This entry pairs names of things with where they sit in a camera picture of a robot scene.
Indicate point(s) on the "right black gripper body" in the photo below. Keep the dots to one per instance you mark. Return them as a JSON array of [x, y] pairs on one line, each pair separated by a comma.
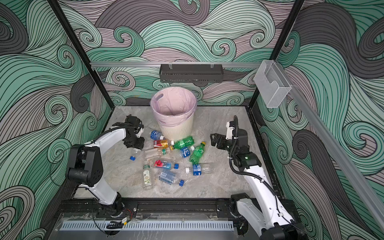
[[227, 144]]

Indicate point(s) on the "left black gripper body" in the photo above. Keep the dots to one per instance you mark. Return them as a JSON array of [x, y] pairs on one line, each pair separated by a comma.
[[136, 142]]

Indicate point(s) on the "clear squat bottle green band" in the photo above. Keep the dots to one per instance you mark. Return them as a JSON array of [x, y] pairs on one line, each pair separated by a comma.
[[156, 153]]

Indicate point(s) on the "clear bottle blue label white cap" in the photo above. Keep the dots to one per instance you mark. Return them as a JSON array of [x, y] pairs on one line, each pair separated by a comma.
[[200, 169]]

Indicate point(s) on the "clear bottle green Chinese label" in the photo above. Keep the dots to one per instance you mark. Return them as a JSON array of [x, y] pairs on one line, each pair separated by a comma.
[[147, 175]]

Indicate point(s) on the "light blue label bottle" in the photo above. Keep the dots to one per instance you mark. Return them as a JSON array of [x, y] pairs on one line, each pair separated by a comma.
[[170, 178]]

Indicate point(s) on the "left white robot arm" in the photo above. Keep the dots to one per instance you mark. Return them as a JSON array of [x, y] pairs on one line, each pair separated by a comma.
[[85, 164]]

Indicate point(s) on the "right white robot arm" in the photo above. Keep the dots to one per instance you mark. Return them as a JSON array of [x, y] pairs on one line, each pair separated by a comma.
[[269, 219]]

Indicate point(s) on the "cream ribbed waste bin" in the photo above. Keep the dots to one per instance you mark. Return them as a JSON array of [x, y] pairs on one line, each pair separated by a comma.
[[179, 131]]

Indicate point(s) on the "clear bottle blue Pocari label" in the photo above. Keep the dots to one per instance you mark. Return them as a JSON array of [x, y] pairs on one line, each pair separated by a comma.
[[156, 135]]

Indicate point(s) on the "red yellow label tea bottle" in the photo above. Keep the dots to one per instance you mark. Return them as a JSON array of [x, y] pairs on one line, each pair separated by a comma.
[[161, 144]]

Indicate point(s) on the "green Sprite bottle yellow cap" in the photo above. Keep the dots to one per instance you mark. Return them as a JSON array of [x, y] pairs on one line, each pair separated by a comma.
[[186, 142]]

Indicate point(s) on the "Fiji bottle red flower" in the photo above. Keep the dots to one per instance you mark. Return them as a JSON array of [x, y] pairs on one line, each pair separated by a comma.
[[168, 165]]

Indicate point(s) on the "clear bottle blue wrap label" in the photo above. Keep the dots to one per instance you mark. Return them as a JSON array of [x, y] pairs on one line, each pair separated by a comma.
[[186, 151]]

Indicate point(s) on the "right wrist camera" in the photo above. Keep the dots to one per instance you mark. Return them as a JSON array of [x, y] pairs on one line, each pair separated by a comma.
[[230, 127]]

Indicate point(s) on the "black wall tray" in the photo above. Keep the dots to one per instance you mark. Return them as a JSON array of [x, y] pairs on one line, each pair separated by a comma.
[[191, 74]]

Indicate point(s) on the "clear acrylic wall holder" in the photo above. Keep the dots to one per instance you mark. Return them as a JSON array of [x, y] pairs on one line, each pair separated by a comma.
[[272, 82]]

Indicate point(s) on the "aluminium rail back wall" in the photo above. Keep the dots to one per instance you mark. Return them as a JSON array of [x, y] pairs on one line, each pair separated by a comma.
[[144, 64]]

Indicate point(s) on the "aluminium rail wall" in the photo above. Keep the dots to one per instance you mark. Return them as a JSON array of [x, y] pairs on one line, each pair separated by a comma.
[[144, 64], [363, 188]]

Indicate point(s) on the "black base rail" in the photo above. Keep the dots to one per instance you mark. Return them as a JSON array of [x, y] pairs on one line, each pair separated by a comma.
[[143, 207]]

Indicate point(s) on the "white slotted cable duct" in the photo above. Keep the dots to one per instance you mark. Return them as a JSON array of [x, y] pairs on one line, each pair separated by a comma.
[[151, 226]]

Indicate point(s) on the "black corner frame post left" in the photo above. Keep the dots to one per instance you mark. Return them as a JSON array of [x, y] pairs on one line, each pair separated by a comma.
[[55, 6]]

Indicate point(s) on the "black corner frame post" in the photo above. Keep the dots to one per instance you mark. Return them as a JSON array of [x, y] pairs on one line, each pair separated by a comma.
[[287, 27], [55, 6]]

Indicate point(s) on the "black corner frame post right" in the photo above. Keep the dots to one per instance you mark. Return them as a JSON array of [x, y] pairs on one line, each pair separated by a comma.
[[287, 27]]

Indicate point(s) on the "aluminium rail right wall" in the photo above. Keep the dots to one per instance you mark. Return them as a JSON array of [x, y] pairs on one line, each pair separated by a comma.
[[363, 188]]

